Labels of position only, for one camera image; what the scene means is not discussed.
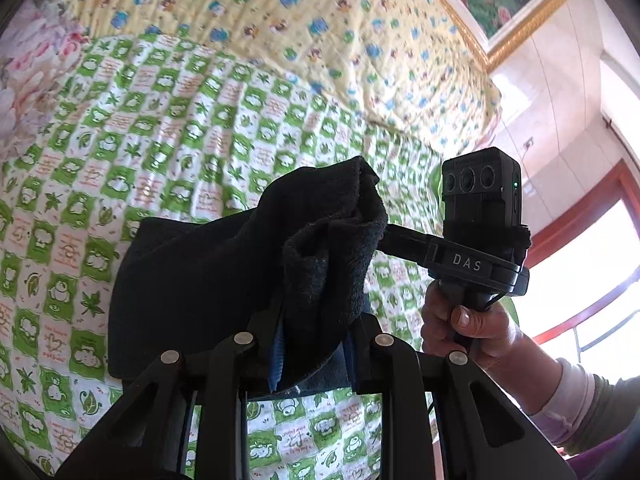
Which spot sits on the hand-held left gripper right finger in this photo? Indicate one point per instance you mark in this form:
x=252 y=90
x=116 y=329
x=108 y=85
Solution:
x=352 y=360

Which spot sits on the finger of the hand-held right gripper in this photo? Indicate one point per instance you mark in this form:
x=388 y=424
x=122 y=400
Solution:
x=407 y=245

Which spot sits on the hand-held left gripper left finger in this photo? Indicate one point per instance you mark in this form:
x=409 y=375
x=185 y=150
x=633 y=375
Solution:
x=277 y=360

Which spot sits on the dark navy pants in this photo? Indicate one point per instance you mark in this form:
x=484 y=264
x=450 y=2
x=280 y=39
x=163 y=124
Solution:
x=225 y=285

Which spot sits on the person's right forearm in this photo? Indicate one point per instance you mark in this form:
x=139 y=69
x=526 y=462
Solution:
x=570 y=395

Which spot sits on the person's right hand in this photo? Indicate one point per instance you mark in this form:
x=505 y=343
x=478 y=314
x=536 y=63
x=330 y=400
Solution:
x=492 y=332

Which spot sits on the gold framed picture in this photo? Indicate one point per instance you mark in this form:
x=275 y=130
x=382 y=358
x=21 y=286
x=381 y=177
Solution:
x=505 y=0

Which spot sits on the yellow bear print quilt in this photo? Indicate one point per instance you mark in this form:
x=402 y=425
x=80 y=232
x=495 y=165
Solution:
x=300 y=30

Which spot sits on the green checkered printed bedsheet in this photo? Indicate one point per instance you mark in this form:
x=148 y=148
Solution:
x=150 y=120

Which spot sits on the pink floral cloth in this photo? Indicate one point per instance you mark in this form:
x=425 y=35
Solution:
x=30 y=75

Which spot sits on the white wall socket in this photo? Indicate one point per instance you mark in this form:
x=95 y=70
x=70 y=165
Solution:
x=528 y=143

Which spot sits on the red window frame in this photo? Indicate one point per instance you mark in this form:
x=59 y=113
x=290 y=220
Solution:
x=575 y=210

